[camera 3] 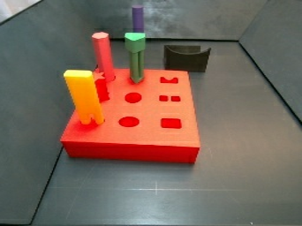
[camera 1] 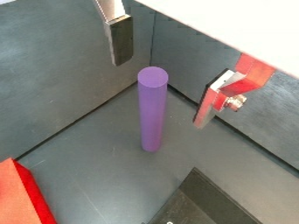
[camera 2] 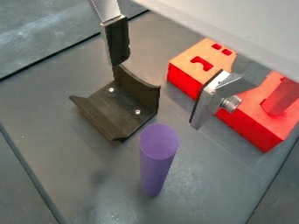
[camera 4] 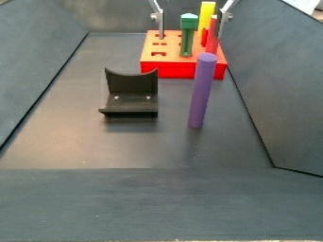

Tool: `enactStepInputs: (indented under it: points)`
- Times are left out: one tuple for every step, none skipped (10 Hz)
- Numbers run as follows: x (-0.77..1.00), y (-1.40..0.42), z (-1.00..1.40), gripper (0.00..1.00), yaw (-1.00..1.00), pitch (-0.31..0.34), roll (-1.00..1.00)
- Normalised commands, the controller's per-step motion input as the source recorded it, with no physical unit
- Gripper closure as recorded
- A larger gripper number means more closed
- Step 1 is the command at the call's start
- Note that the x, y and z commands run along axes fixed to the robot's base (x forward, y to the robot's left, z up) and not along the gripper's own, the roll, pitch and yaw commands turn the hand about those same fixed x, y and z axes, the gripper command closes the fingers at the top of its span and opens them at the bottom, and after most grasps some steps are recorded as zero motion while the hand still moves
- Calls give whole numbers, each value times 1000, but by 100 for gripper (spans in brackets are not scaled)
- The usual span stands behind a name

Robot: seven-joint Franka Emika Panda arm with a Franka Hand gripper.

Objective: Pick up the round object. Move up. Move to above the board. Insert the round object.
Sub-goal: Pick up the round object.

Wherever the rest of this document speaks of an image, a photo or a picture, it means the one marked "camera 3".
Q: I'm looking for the green triangular peg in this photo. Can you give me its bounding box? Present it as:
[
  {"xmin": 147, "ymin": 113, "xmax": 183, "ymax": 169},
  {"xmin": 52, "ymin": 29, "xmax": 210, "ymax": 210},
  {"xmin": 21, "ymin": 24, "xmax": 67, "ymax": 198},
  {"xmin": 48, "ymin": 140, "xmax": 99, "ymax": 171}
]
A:
[{"xmin": 125, "ymin": 33, "xmax": 145, "ymax": 84}]

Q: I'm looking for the purple round peg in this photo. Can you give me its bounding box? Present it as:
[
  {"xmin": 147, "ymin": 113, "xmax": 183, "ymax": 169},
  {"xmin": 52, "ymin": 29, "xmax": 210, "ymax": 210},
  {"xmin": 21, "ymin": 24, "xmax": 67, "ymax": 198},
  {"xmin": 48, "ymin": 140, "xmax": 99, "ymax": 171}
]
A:
[{"xmin": 132, "ymin": 5, "xmax": 144, "ymax": 33}]

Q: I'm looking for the pink hexagonal peg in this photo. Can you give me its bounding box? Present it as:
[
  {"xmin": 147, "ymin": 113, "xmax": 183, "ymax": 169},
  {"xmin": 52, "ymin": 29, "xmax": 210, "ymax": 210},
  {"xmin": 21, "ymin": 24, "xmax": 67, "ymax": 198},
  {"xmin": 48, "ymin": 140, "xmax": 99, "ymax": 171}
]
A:
[{"xmin": 92, "ymin": 32, "xmax": 116, "ymax": 82}]

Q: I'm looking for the yellow slotted peg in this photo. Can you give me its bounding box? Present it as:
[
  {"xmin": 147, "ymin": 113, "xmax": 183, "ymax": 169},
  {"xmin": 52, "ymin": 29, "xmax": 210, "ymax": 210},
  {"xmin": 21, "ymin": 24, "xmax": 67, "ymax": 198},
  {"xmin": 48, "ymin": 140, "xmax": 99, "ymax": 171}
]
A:
[{"xmin": 64, "ymin": 70, "xmax": 105, "ymax": 124}]

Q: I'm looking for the red star peg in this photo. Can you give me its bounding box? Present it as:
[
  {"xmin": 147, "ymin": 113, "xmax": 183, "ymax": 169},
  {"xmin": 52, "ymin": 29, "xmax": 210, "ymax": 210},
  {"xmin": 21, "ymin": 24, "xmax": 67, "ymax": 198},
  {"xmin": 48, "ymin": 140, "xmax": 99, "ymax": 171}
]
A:
[{"xmin": 93, "ymin": 72, "xmax": 109, "ymax": 102}]

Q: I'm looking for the red peg board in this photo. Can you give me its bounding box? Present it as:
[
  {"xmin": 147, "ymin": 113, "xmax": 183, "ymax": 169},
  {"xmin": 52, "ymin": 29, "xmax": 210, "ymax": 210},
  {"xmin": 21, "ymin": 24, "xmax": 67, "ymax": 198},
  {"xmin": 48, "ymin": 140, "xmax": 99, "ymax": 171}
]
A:
[{"xmin": 61, "ymin": 69, "xmax": 200, "ymax": 163}]

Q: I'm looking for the black curved holder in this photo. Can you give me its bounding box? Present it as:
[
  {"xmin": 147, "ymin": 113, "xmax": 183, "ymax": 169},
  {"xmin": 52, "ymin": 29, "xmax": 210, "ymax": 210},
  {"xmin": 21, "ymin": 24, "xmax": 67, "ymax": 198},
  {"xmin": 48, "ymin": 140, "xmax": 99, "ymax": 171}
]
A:
[{"xmin": 164, "ymin": 45, "xmax": 211, "ymax": 72}]

